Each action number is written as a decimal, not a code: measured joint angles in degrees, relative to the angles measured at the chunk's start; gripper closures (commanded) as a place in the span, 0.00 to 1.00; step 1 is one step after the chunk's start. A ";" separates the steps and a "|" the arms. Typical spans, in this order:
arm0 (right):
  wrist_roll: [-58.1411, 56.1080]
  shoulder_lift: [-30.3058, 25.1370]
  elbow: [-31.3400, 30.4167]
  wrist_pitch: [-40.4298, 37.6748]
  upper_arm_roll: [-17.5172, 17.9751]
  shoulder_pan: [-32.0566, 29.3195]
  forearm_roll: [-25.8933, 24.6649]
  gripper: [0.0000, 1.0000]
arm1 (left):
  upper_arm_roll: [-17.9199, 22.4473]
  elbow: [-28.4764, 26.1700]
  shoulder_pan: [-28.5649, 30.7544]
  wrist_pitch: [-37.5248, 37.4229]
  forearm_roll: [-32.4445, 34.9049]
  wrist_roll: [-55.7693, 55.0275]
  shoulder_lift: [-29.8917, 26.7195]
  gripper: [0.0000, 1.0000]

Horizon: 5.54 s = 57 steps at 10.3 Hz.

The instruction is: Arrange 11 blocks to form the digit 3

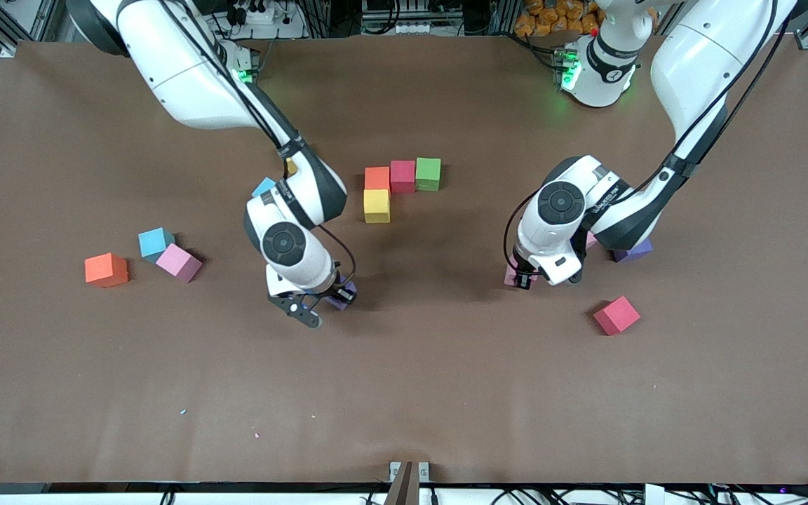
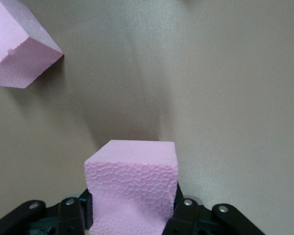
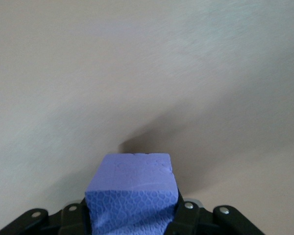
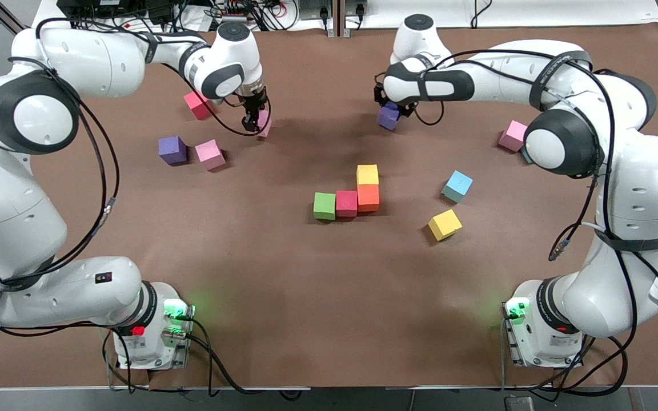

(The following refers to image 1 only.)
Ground purple foam cube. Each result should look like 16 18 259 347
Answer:
325 279 358 311
611 237 654 264

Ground red foam cube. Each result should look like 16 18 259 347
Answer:
390 160 417 195
593 295 642 336

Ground green foam cube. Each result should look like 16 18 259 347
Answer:
415 157 442 192

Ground brown table mat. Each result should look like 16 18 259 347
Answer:
0 35 808 485

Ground pile of orange objects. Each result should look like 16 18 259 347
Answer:
514 0 605 37

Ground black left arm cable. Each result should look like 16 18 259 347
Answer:
502 0 780 281

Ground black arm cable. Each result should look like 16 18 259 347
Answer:
502 0 780 281
159 0 357 278

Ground metal mount bracket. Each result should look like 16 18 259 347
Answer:
384 461 431 505

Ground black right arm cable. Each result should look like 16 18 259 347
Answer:
159 0 357 278

